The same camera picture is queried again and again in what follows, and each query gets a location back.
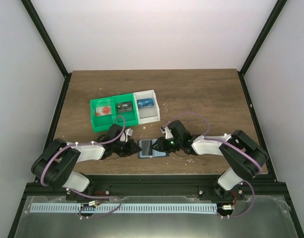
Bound left black frame post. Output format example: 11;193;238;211
20;0;69;77

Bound right black frame post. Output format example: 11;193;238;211
240;0;288;75

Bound black frame post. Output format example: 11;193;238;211
240;0;288;75
20;0;69;77

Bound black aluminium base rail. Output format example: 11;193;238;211
23;175;288;197

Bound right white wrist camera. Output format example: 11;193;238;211
161;126;173;140

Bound black card stack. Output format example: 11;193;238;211
116;101;133;113

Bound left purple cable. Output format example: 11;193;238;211
40;116;127;186

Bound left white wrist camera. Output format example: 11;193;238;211
120;128;133;142

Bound blue card stack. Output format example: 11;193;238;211
137;98;154;109

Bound white translucent bin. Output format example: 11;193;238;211
133;90;160;124

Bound green bin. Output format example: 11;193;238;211
112;93;139;126
90;97;116;132

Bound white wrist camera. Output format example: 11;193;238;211
161;126;173;140
120;128;133;142

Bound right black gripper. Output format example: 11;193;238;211
151;137;182;154

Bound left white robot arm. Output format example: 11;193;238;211
31;124;142;200

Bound light blue slotted cable duct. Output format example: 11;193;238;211
30;203;217;214

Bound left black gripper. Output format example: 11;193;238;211
113;139;142;157

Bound blue card holder wallet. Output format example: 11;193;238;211
137;139;169;159

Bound grey credit card in sleeve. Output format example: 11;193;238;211
141;140;153;156

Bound red white card stack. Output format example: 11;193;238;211
95;106;111;117

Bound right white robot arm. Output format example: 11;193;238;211
152;120;269;200

